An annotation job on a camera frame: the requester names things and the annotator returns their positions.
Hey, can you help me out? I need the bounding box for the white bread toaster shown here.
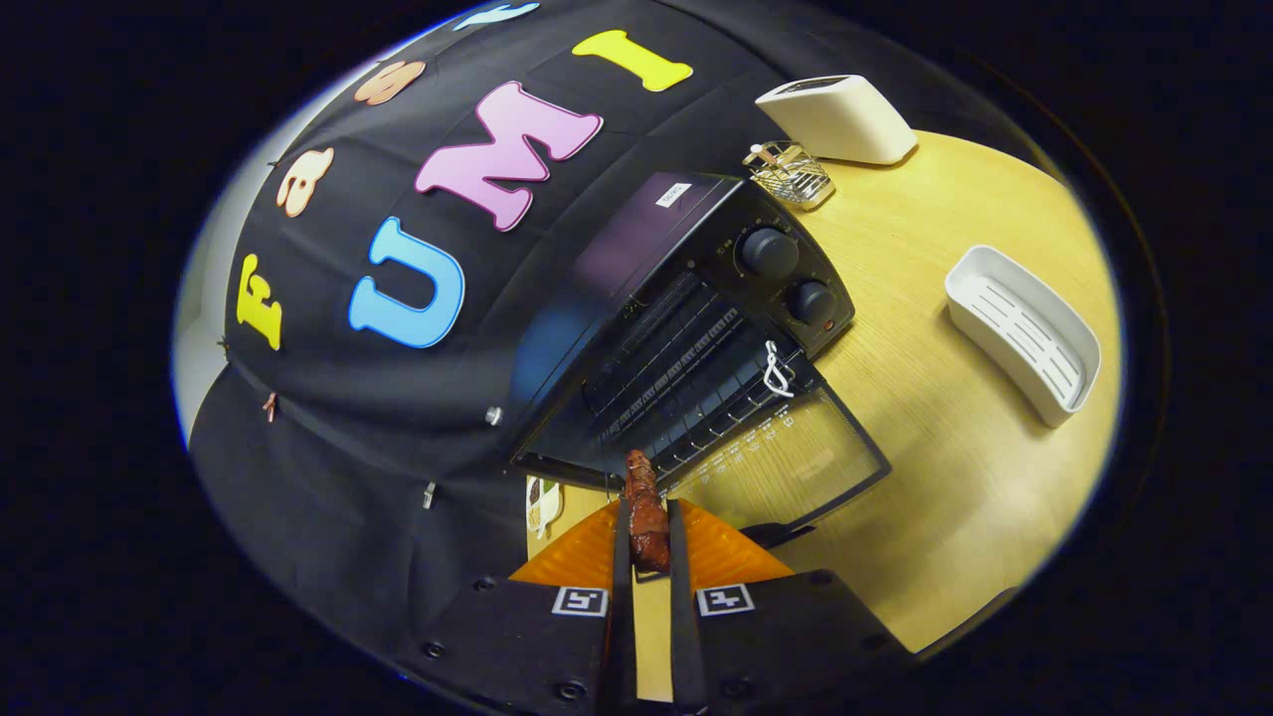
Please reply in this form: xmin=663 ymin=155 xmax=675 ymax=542
xmin=754 ymin=75 xmax=919 ymax=167

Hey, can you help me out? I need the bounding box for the wire rack holder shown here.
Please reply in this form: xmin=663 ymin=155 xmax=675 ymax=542
xmin=742 ymin=141 xmax=835 ymax=213

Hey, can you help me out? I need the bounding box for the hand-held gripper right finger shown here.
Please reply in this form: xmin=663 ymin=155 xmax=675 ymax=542
xmin=665 ymin=499 xmax=921 ymax=716

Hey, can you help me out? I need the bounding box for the red meat slice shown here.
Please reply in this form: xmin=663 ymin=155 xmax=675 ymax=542
xmin=624 ymin=448 xmax=673 ymax=576

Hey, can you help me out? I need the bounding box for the black toaster oven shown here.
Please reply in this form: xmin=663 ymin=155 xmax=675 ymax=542
xmin=511 ymin=171 xmax=892 ymax=550

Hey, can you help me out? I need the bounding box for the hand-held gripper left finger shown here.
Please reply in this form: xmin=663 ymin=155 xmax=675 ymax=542
xmin=393 ymin=500 xmax=638 ymax=716

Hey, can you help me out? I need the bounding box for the white divided spice dish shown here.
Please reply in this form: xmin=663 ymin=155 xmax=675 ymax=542
xmin=524 ymin=475 xmax=565 ymax=539

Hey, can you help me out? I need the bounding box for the white plastic tray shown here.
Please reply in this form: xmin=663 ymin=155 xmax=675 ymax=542
xmin=944 ymin=245 xmax=1103 ymax=430

